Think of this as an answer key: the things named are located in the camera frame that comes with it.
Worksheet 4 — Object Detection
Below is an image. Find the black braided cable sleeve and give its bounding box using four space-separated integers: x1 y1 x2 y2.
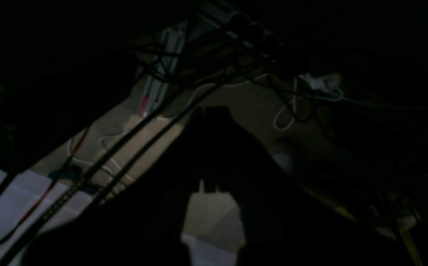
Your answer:
0 74 233 266

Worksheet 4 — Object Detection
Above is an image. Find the white cable on floor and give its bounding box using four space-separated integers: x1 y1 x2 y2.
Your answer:
273 76 345 130

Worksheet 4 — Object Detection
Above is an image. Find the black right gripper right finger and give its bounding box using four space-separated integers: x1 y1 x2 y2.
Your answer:
214 106 414 266

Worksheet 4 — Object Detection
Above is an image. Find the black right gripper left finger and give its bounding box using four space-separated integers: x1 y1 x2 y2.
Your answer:
26 108 212 266

